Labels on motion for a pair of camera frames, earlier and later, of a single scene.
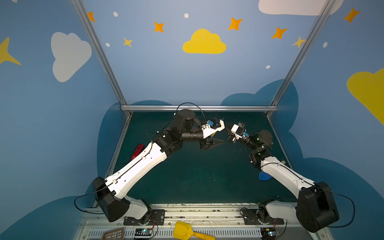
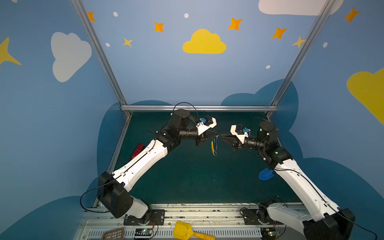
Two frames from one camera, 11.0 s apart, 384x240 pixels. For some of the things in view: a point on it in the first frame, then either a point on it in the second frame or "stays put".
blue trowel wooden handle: x=264 y=176 stays put
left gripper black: x=208 y=141 -> x=202 y=137
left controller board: x=143 y=233 stays put
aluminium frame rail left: x=125 y=110 stays put
